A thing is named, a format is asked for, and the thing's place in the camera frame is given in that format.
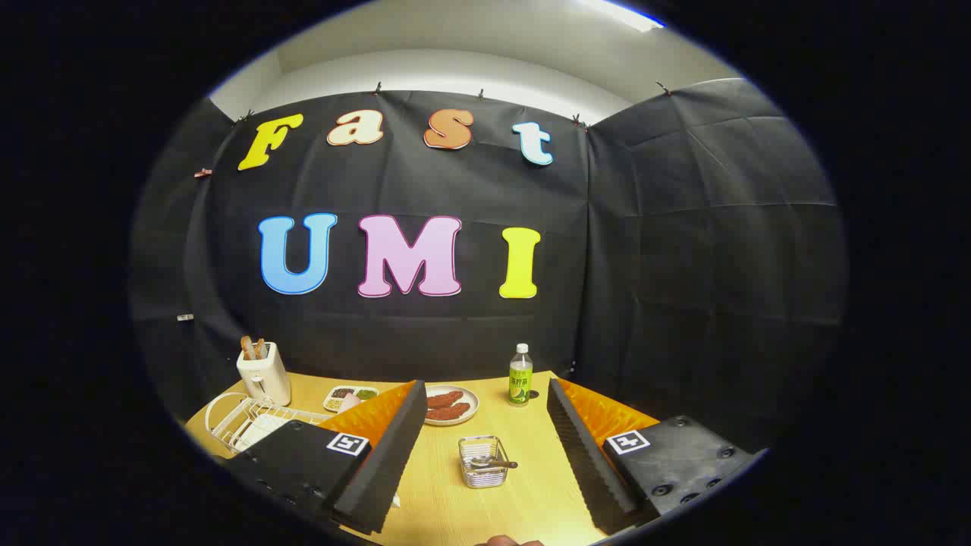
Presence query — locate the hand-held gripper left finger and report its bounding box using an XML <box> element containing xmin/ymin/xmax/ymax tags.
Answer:
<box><xmin>220</xmin><ymin>379</ymin><xmax>429</xmax><ymax>536</ymax></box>

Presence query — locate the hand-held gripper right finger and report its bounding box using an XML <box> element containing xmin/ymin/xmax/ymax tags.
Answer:
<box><xmin>546</xmin><ymin>378</ymin><xmax>767</xmax><ymax>536</ymax></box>

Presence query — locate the metal wire basket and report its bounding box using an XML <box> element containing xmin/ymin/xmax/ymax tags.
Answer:
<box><xmin>458</xmin><ymin>435</ymin><xmax>509</xmax><ymax>489</ymax></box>

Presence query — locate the white wire dish rack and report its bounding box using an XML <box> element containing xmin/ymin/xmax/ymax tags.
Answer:
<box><xmin>205</xmin><ymin>391</ymin><xmax>335</xmax><ymax>456</ymax></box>

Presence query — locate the white round plate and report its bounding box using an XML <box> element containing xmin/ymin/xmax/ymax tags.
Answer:
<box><xmin>423</xmin><ymin>384</ymin><xmax>480</xmax><ymax>427</ymax></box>

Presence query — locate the white sectioned tray with beans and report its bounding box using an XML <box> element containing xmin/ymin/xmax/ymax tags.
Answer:
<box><xmin>323</xmin><ymin>385</ymin><xmax>379</xmax><ymax>413</ymax></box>

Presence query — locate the green label drink bottle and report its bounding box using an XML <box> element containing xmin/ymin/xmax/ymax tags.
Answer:
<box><xmin>508</xmin><ymin>343</ymin><xmax>534</xmax><ymax>408</ymax></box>

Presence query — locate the white toaster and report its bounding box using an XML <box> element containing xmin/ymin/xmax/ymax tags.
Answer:
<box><xmin>236</xmin><ymin>341</ymin><xmax>292</xmax><ymax>407</ymax></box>

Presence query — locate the black backdrop cloth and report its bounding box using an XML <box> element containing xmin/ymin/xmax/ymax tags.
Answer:
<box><xmin>129</xmin><ymin>78</ymin><xmax>847</xmax><ymax>456</ymax></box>

